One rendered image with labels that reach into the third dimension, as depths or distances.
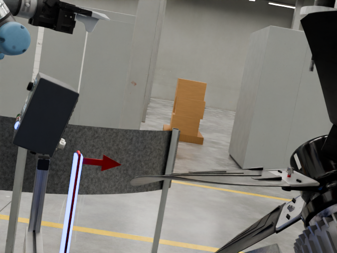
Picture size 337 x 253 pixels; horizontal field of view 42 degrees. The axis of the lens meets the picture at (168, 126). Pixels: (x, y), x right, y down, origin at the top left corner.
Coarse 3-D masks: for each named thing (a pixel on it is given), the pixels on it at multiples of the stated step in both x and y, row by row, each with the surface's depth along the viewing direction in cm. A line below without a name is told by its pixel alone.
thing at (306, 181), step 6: (276, 174) 75; (282, 174) 75; (294, 174) 75; (300, 174) 75; (288, 180) 71; (294, 180) 71; (306, 180) 72; (312, 180) 72; (294, 186) 69; (300, 186) 69
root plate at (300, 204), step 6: (294, 198) 86; (300, 198) 83; (288, 204) 86; (294, 204) 83; (300, 204) 81; (282, 210) 85; (288, 210) 83; (294, 210) 81; (300, 210) 78; (282, 216) 83; (294, 216) 78; (300, 216) 77; (282, 222) 80; (288, 222) 78; (276, 228) 80
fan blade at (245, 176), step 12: (252, 168) 75; (132, 180) 70; (144, 180) 72; (156, 180) 76; (192, 180) 59; (204, 180) 60; (216, 180) 62; (228, 180) 64; (240, 180) 65; (252, 180) 66; (264, 180) 68; (276, 180) 69
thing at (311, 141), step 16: (304, 144) 77; (320, 144) 75; (304, 160) 76; (320, 160) 74; (336, 160) 73; (320, 176) 73; (336, 176) 72; (304, 192) 75; (320, 192) 73; (336, 192) 68; (304, 208) 72; (320, 208) 70; (304, 224) 73
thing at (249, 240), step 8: (280, 208) 86; (264, 216) 90; (272, 216) 85; (256, 224) 88; (264, 224) 84; (272, 224) 81; (248, 232) 88; (256, 232) 84; (264, 232) 81; (272, 232) 80; (232, 240) 91; (240, 240) 87; (248, 240) 84; (256, 240) 81; (224, 248) 90; (232, 248) 86; (240, 248) 83
